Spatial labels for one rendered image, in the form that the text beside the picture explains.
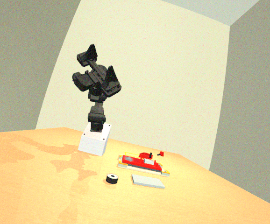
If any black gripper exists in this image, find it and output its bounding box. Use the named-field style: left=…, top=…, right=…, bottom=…
left=77, top=44, right=121, bottom=98

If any small black toy tyre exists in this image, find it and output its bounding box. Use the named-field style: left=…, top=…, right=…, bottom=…
left=106, top=173, right=118, bottom=184

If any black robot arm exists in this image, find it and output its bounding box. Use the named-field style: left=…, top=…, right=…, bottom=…
left=72, top=70, right=106, bottom=133

